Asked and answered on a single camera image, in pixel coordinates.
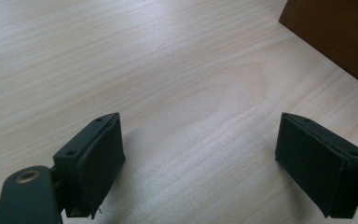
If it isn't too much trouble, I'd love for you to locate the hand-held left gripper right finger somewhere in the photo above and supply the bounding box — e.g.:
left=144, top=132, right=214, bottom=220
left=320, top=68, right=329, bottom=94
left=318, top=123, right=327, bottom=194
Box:
left=274, top=112, right=358, bottom=219

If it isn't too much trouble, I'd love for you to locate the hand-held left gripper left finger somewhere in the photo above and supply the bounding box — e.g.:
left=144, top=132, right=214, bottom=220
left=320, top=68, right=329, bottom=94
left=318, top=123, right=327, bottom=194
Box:
left=52, top=112, right=127, bottom=220

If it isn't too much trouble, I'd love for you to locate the brown cardboard box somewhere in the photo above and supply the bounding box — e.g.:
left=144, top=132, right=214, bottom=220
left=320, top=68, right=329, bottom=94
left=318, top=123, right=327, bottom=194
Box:
left=278, top=0, right=358, bottom=93

